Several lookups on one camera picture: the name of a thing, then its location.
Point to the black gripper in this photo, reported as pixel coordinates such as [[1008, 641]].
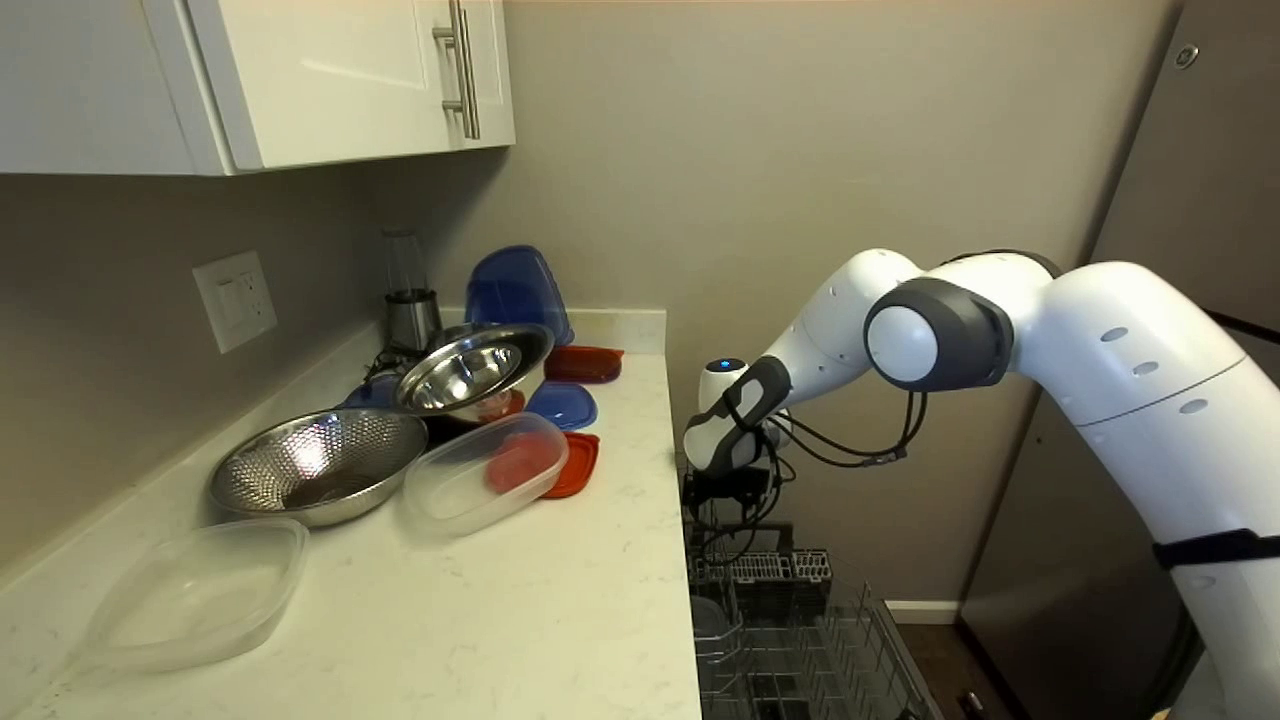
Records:
[[725, 486]]

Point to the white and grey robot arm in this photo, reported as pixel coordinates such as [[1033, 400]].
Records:
[[1120, 360]]

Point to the dishwasher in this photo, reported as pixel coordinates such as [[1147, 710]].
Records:
[[800, 640]]

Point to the red plastic lid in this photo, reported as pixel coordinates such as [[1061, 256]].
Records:
[[583, 462], [520, 462]]

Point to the blue plastic lid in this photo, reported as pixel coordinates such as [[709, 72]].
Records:
[[372, 392], [563, 405]]

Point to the red plastic container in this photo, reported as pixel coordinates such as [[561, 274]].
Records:
[[583, 364]]

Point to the clear plastic container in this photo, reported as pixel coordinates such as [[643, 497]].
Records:
[[450, 490], [195, 595]]

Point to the shiny steel mixing bowl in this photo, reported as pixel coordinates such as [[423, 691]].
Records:
[[470, 372]]

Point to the blue plastic container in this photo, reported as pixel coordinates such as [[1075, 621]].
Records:
[[515, 290]]

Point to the blender with steel base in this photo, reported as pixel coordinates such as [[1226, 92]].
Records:
[[411, 318]]

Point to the steel colander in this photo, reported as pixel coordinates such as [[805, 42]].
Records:
[[315, 465]]

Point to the stainless steel refrigerator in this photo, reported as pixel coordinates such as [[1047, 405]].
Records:
[[1120, 150]]

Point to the white cabinet door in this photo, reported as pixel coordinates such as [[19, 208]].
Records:
[[330, 70]]

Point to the white wall socket plate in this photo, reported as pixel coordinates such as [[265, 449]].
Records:
[[235, 300]]

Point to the white wall cabinet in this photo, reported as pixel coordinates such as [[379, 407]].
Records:
[[120, 80]]

